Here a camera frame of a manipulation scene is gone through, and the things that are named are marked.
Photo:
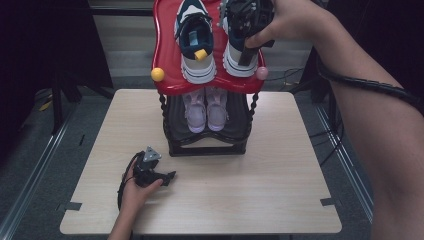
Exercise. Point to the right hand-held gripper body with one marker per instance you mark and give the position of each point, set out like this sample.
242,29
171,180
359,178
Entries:
246,16

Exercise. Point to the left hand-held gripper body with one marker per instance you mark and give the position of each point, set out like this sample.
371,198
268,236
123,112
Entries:
146,170

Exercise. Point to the navy and white sneaker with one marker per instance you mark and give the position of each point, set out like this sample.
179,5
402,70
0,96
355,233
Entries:
236,68
196,70

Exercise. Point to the purple sandal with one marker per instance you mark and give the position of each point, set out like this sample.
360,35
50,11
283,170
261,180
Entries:
216,116
196,116

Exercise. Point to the red and black shoe rack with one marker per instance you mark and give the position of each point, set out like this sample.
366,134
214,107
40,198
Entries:
166,66

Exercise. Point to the person's left hand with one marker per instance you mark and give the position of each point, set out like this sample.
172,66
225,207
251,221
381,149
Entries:
136,196

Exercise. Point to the person's right hand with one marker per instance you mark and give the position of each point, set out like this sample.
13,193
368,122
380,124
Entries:
293,23

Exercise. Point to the small black tape strip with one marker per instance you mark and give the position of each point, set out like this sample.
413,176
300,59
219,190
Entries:
81,140

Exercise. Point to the grey tape piece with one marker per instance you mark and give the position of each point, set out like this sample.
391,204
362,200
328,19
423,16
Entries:
71,206
328,201

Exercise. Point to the black metal stand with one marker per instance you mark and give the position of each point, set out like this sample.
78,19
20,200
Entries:
57,106

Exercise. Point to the yellow floor object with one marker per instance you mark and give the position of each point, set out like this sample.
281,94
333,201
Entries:
45,106

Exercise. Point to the black curtain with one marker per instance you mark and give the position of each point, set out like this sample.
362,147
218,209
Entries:
40,50
393,33

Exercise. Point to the metal floor rail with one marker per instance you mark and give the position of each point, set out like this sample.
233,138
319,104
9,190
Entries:
33,173
340,150

